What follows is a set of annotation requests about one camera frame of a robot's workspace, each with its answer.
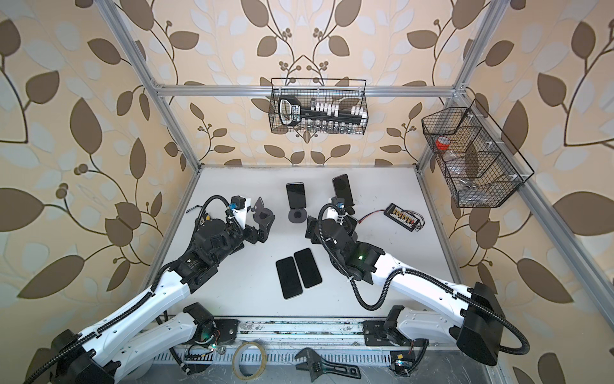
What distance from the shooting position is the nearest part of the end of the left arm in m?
0.66

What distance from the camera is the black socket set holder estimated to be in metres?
0.83

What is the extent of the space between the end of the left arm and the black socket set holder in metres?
0.44
